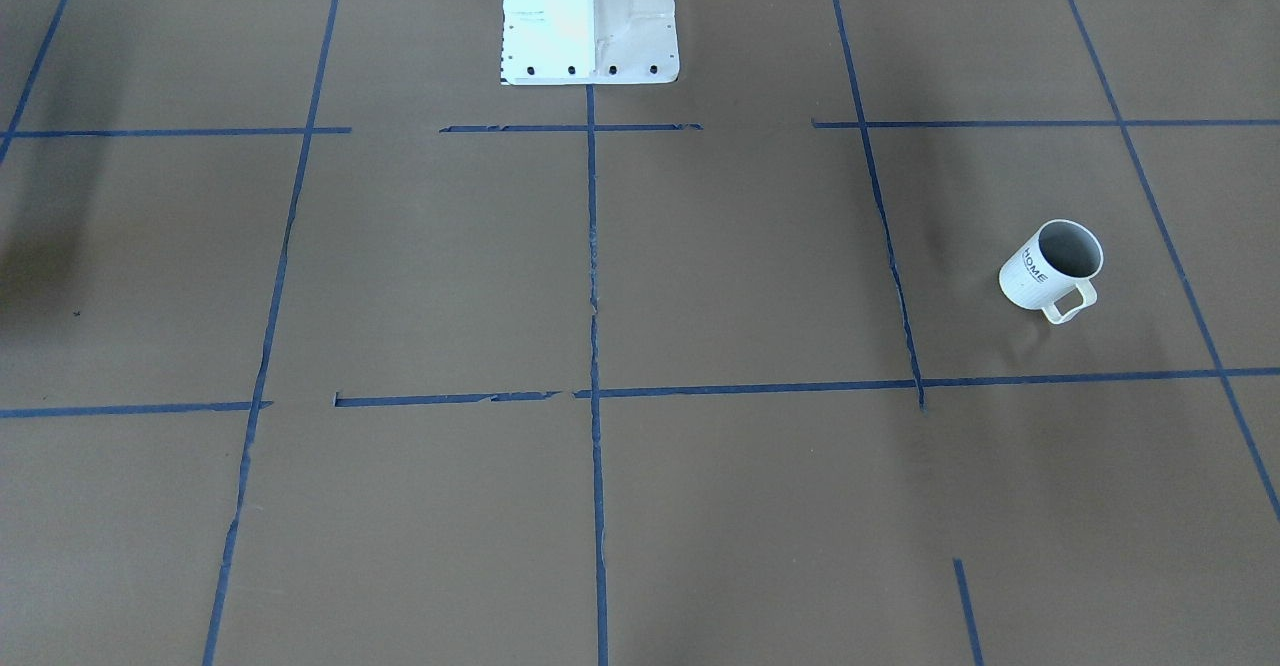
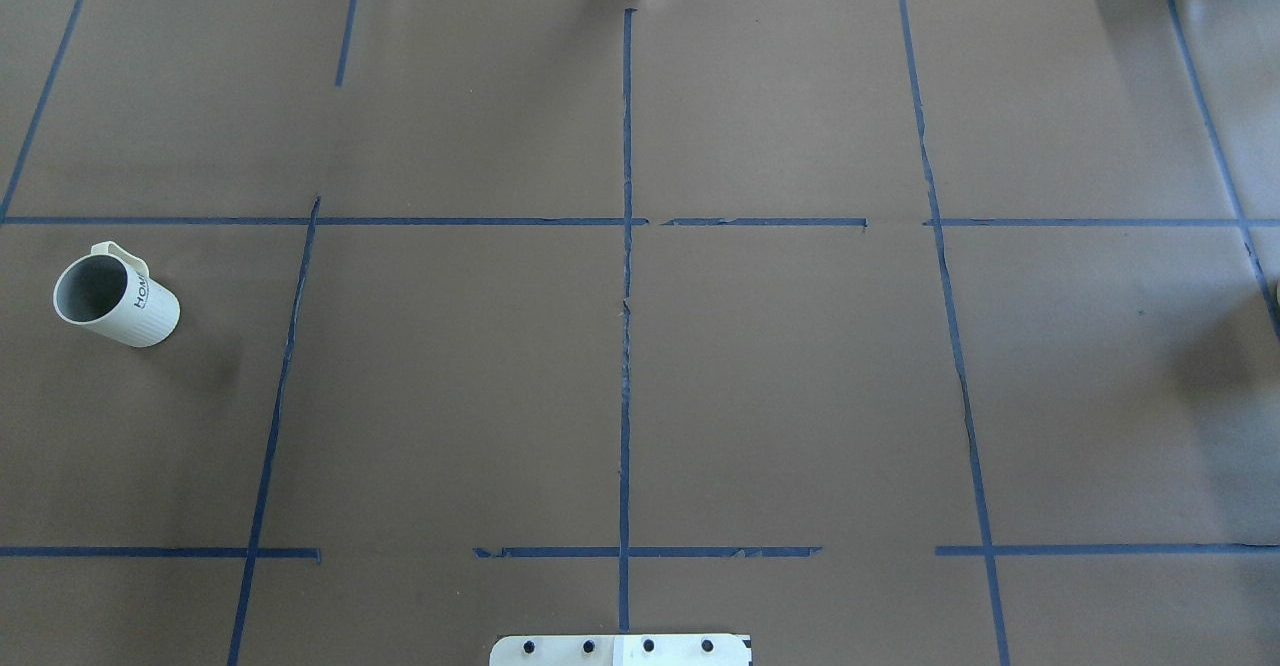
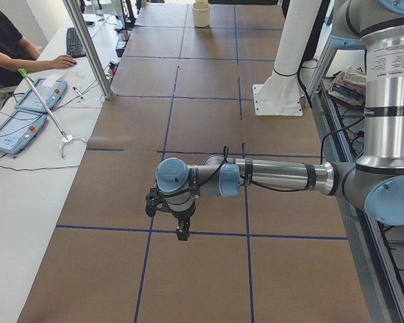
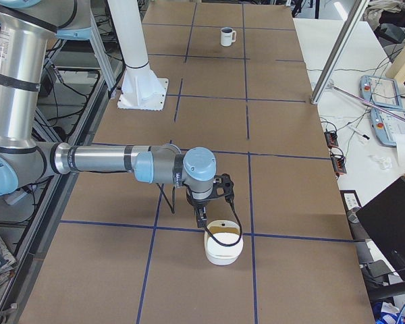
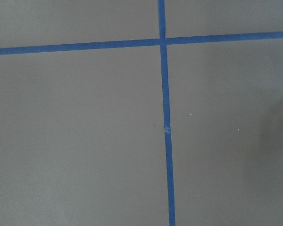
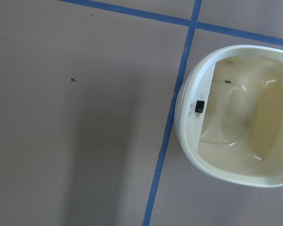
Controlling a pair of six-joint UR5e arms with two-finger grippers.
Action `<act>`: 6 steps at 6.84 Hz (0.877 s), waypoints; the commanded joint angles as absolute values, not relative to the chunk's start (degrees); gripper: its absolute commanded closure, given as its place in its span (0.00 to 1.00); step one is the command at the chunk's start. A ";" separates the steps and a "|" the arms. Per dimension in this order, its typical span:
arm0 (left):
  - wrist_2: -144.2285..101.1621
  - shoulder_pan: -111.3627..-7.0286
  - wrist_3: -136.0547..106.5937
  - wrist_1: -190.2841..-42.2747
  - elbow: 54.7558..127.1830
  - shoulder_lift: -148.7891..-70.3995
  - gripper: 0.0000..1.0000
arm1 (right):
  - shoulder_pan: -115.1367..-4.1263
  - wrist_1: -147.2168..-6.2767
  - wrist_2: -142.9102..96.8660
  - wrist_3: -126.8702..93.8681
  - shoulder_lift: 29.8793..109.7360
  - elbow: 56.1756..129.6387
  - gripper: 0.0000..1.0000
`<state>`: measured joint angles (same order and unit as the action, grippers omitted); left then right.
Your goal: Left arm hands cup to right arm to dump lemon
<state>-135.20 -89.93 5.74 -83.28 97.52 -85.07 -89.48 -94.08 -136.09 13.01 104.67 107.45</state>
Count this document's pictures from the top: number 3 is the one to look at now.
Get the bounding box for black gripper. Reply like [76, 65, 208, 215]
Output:
[168, 199, 196, 240]

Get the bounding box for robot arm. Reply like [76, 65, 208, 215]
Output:
[273, 1, 330, 77]

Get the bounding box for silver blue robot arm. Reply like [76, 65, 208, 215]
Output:
[162, 3, 356, 242]

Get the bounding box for small metal cup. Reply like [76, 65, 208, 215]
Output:
[121, 30, 129, 42]

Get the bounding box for seated person's hand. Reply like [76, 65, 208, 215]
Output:
[49, 55, 75, 69]

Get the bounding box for lower blue teach pendant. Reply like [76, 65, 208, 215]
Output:
[0, 109, 46, 155]

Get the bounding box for blue teach pendant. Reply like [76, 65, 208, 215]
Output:
[15, 78, 67, 113]
[0, 109, 46, 155]

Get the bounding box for upper blue teach pendant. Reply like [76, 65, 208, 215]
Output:
[15, 78, 67, 113]

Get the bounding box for black keyboard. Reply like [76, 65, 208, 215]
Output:
[66, 27, 86, 59]

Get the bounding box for stack of books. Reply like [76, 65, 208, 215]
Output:
[328, 67, 366, 106]

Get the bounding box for seated person black shirt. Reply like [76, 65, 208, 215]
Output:
[0, 7, 55, 89]

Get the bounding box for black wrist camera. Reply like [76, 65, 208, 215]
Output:
[145, 187, 169, 217]

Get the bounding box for green handled reacher grabber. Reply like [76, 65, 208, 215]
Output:
[18, 69, 88, 159]

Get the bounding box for aluminium frame post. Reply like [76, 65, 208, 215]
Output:
[63, 0, 112, 100]

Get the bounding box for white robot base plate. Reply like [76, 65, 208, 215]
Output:
[252, 72, 303, 116]

